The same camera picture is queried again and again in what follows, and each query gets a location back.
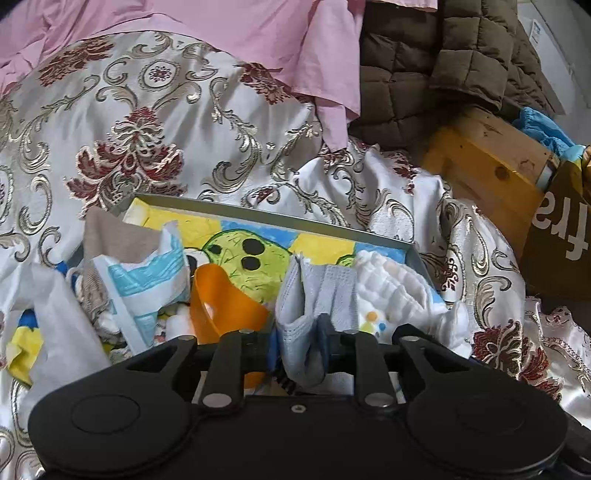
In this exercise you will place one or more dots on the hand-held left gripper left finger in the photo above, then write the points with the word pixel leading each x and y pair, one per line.
pixel 258 351

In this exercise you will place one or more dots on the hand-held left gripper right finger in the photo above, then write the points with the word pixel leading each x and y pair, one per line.
pixel 325 342

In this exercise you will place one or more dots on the grey sock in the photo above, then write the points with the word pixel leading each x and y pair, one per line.
pixel 300 314

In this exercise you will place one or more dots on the white quilted cloth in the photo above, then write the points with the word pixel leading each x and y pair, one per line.
pixel 397 286

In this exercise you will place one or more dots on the blue striped white cloth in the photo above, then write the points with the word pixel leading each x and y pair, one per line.
pixel 138 277

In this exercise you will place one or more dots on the white plastic bag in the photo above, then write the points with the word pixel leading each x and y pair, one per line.
pixel 60 323

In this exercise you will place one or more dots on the yellow blue printed cloth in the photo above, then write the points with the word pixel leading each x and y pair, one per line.
pixel 21 342

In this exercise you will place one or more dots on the brown bag with white print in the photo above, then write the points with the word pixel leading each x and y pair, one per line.
pixel 563 230

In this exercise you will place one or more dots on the floral satin blanket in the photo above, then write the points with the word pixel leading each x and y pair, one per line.
pixel 138 115

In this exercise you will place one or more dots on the brown quilted jacket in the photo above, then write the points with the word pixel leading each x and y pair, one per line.
pixel 415 69

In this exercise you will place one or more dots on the blue denim garment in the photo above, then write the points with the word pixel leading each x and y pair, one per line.
pixel 545 131

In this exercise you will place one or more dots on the pink cloth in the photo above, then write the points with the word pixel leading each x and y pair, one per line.
pixel 231 27

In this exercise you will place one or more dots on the white air conditioner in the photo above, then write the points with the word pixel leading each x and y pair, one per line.
pixel 554 55

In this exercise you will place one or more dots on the wooden bed frame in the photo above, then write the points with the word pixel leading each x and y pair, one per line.
pixel 485 166

